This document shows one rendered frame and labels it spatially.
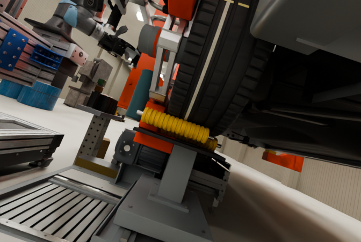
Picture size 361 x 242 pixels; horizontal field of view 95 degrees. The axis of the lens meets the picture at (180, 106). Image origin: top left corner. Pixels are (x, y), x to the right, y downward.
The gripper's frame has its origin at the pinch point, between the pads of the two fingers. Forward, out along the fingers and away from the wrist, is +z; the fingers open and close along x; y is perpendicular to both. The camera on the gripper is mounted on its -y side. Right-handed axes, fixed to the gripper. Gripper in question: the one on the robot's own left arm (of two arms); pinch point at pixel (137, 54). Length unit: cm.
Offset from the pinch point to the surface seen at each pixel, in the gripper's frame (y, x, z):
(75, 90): 10, -755, 146
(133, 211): 60, 47, -4
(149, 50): 4.1, 22.6, -6.1
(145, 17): -12.0, 14.6, -9.6
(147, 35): -0.9, 23.3, -9.5
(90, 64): -124, -747, 155
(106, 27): 8.1, 25.4, -25.4
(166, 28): 6.0, 46.3, -15.8
